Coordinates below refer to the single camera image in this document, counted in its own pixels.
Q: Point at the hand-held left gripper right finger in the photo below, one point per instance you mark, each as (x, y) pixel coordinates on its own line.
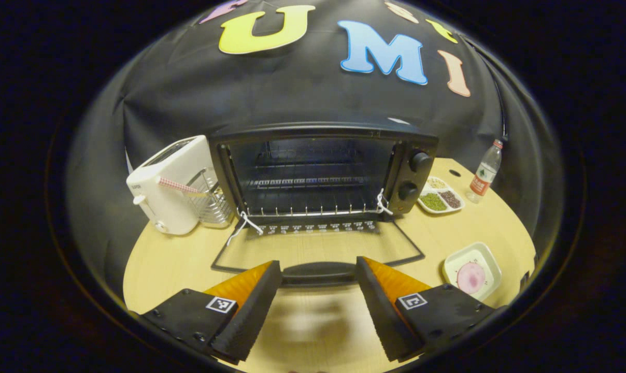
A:
(383, 311)

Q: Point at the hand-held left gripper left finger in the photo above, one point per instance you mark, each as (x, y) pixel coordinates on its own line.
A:
(253, 311)

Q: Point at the pink ham slice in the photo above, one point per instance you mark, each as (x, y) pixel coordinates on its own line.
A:
(471, 278)

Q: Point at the white square plate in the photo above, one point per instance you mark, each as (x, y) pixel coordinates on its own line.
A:
(486, 259)

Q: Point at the black electric oven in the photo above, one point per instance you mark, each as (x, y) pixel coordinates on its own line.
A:
(411, 155)

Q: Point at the white divided bean dish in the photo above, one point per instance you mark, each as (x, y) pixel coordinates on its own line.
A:
(433, 201)

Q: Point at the red checked stick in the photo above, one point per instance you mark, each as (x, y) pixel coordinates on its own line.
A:
(175, 185)

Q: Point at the clear plastic water bottle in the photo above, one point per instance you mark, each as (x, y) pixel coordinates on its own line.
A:
(483, 178)

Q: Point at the white toaster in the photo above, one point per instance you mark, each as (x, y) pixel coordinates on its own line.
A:
(173, 166)

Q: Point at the black backdrop cloth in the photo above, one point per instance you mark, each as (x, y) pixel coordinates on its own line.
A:
(302, 98)

